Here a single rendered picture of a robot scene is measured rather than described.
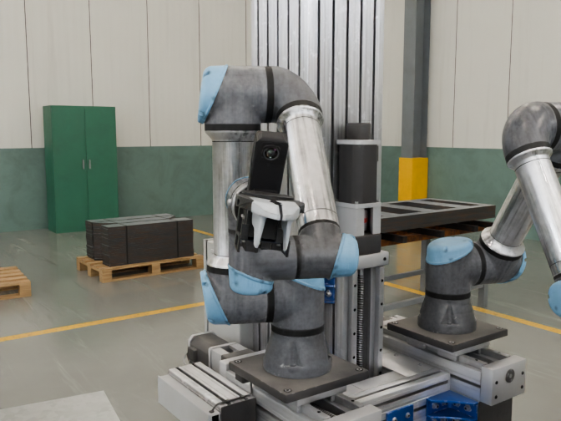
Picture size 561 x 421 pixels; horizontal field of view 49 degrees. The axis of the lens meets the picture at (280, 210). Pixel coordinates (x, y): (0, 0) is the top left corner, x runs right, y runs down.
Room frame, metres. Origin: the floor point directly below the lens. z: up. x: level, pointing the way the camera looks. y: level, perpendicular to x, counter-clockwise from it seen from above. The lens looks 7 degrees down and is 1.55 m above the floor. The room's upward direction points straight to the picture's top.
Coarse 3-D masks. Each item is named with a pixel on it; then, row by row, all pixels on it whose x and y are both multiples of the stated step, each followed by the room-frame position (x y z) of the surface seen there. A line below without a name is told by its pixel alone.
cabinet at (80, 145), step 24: (48, 120) 9.50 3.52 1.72; (72, 120) 9.56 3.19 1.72; (96, 120) 9.77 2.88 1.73; (48, 144) 9.55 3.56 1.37; (72, 144) 9.55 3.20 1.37; (96, 144) 9.77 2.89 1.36; (48, 168) 9.60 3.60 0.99; (72, 168) 9.54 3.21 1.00; (96, 168) 9.76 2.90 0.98; (48, 192) 9.66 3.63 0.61; (72, 192) 9.53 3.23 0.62; (96, 192) 9.75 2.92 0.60; (48, 216) 9.71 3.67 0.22; (72, 216) 9.52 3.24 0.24; (96, 216) 9.74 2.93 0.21
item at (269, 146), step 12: (264, 132) 0.85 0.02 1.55; (276, 132) 0.85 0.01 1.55; (264, 144) 0.84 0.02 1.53; (276, 144) 0.84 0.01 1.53; (252, 156) 0.86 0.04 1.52; (264, 156) 0.84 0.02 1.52; (276, 156) 0.85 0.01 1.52; (252, 168) 0.86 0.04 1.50; (264, 168) 0.86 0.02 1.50; (276, 168) 0.86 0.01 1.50; (252, 180) 0.87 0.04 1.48; (264, 180) 0.87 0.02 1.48; (276, 180) 0.87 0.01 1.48
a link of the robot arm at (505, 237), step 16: (560, 112) 1.36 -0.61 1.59; (560, 128) 1.35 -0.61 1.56; (560, 144) 1.37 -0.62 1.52; (560, 160) 1.40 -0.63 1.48; (512, 192) 1.52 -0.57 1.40; (512, 208) 1.52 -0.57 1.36; (496, 224) 1.57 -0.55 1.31; (512, 224) 1.53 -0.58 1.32; (528, 224) 1.52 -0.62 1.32; (480, 240) 1.61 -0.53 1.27; (496, 240) 1.57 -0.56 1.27; (512, 240) 1.55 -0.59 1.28; (496, 256) 1.57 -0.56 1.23; (512, 256) 1.56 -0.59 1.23; (496, 272) 1.58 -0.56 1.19; (512, 272) 1.60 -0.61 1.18
